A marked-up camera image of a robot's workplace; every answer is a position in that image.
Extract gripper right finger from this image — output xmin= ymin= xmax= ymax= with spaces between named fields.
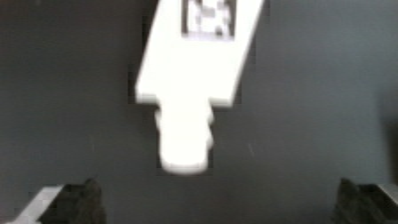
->
xmin=330 ymin=178 xmax=398 ymax=224

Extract white stool leg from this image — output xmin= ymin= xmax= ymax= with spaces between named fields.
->
xmin=135 ymin=0 xmax=266 ymax=175

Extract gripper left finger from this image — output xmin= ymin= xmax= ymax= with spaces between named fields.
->
xmin=10 ymin=178 xmax=106 ymax=224

